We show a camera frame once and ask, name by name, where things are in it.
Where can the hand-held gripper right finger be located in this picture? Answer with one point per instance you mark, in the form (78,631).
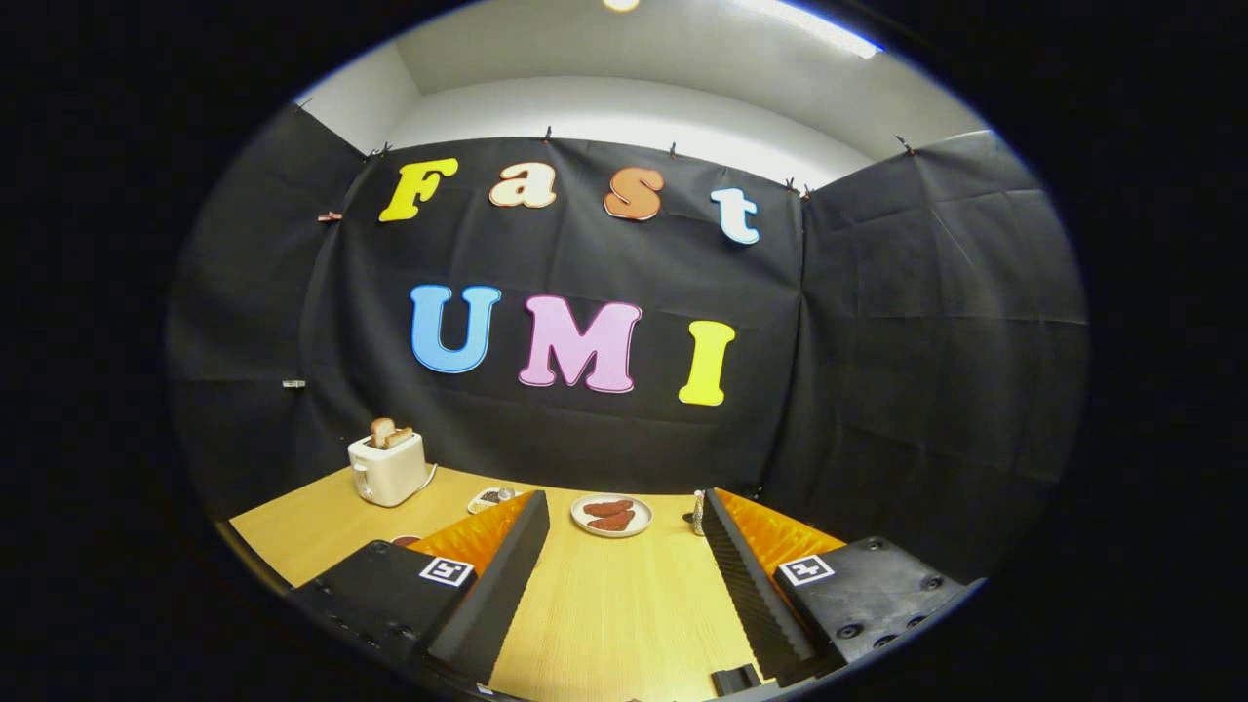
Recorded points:
(751,595)

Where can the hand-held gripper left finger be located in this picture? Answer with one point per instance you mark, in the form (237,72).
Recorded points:
(497,595)

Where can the toast slice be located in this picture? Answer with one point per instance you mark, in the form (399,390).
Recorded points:
(401,438)
(382,430)

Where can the white round plate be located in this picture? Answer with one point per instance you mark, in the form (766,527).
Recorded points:
(639,525)

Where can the round ceiling lamp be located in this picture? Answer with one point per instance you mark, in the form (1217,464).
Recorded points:
(621,4)

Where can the white seasoning tray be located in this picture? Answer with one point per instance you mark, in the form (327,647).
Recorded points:
(487,500)

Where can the white toaster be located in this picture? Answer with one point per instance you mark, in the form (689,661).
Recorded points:
(390,473)

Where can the wooden table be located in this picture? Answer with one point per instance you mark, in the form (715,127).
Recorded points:
(624,614)

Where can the reddish brown sausage piece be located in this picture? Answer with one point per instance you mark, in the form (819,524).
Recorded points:
(608,508)
(614,523)

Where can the black backdrop cloth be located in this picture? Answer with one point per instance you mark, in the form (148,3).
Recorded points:
(877,370)

